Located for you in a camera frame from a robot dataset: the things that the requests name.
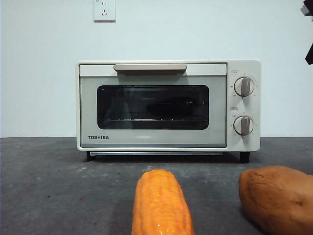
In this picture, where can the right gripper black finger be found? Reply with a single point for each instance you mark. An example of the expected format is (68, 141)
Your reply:
(310, 55)

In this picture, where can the purple eggplant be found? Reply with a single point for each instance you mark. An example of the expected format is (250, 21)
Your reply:
(168, 107)

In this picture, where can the white Toshiba toaster oven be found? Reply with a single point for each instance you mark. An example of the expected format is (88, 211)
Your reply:
(244, 66)

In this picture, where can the oven temperature knob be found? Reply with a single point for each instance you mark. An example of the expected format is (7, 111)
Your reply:
(244, 86)

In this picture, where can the oven timer knob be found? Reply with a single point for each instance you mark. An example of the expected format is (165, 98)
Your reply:
(243, 125)

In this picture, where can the brown sweet potato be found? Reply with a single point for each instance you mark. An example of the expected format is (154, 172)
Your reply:
(276, 198)

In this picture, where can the orange corn cob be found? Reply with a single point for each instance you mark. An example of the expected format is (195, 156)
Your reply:
(161, 203)

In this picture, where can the white wall power socket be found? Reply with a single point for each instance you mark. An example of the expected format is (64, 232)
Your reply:
(105, 11)

